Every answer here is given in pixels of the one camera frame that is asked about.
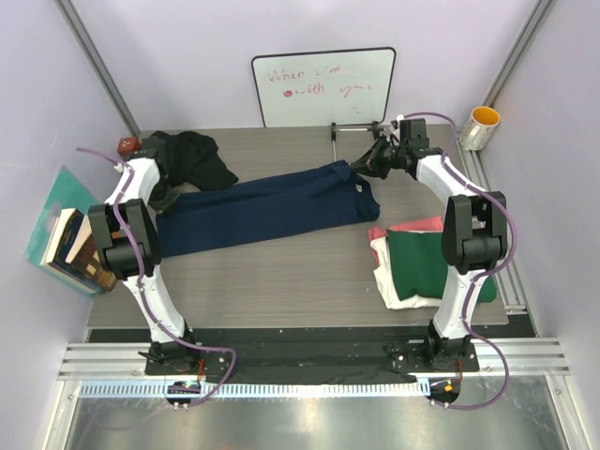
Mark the black t shirt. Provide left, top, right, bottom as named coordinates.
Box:
left=151, top=131, right=239, bottom=191

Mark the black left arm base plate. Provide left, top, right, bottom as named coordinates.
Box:
left=138, top=342, right=233, bottom=376

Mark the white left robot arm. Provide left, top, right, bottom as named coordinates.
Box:
left=77, top=138, right=200, bottom=374

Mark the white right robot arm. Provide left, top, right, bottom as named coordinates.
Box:
left=351, top=112, right=509, bottom=370

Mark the small red cube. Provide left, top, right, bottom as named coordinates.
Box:
left=116, top=137, right=141, bottom=158

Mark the black wire stand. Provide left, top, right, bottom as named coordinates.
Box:
left=329, top=121, right=385, bottom=161

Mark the navy blue t shirt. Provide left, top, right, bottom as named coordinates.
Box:
left=157, top=160, right=381, bottom=258

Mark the small whiteboard with red writing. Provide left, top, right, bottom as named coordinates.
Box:
left=251, top=47, right=397, bottom=128

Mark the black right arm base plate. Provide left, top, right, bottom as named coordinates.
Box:
left=382, top=340, right=480, bottom=374

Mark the white perforated cable tray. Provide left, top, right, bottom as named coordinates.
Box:
left=79, top=379, right=430, bottom=400

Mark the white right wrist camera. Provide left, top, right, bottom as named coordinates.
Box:
left=388, top=114, right=405, bottom=143

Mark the white mug yellow inside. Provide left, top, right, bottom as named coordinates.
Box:
left=458, top=106, right=501, bottom=152

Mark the folded pink t shirt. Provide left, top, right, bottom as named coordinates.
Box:
left=367, top=216, right=443, bottom=242

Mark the brown cover paperback book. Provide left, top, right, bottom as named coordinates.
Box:
left=66, top=216, right=117, bottom=293

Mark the folded white t shirt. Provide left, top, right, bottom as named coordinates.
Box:
left=369, top=237, right=442, bottom=310

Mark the dark blue paperback book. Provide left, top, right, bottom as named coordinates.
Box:
left=39, top=208, right=98, bottom=295

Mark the teal plastic folder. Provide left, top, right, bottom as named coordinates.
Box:
left=26, top=167, right=98, bottom=297

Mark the folded green t shirt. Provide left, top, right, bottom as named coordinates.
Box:
left=386, top=228, right=498, bottom=305

